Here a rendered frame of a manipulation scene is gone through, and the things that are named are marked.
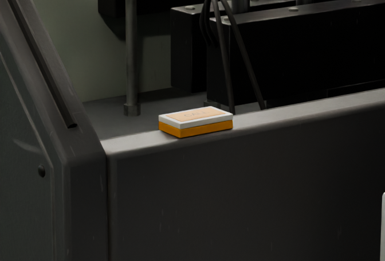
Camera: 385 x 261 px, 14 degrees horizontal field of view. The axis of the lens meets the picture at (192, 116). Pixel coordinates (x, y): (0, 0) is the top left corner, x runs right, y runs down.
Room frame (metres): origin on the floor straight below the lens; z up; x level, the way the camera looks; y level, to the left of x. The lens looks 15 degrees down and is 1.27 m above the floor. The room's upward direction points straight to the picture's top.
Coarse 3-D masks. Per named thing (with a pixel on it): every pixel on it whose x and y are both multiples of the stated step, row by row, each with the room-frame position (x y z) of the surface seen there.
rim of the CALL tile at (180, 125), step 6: (198, 108) 1.15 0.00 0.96; (216, 108) 1.15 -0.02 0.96; (168, 114) 1.13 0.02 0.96; (222, 114) 1.13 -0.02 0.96; (228, 114) 1.13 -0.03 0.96; (162, 120) 1.13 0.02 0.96; (168, 120) 1.12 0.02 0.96; (174, 120) 1.12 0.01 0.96; (192, 120) 1.12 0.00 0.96; (198, 120) 1.12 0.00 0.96; (204, 120) 1.12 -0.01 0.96; (210, 120) 1.12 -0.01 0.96; (216, 120) 1.13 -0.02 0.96; (222, 120) 1.13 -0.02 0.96; (174, 126) 1.11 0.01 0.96; (180, 126) 1.11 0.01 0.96; (186, 126) 1.11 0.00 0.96; (192, 126) 1.11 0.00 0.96
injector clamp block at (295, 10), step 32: (256, 0) 1.50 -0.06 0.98; (288, 0) 1.51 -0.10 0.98; (320, 0) 1.53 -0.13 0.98; (352, 0) 1.50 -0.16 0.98; (384, 0) 1.51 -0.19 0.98; (192, 32) 1.44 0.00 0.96; (224, 32) 1.39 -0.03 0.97; (256, 32) 1.40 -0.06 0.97; (288, 32) 1.43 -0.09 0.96; (320, 32) 1.45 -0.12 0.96; (352, 32) 1.47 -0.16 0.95; (384, 32) 1.50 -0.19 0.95; (192, 64) 1.44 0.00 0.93; (256, 64) 1.40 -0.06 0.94; (288, 64) 1.43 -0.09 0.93; (320, 64) 1.45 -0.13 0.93; (352, 64) 1.47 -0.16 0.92; (384, 64) 1.50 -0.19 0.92; (224, 96) 1.39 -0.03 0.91; (288, 96) 1.51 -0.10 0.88; (320, 96) 1.46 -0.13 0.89
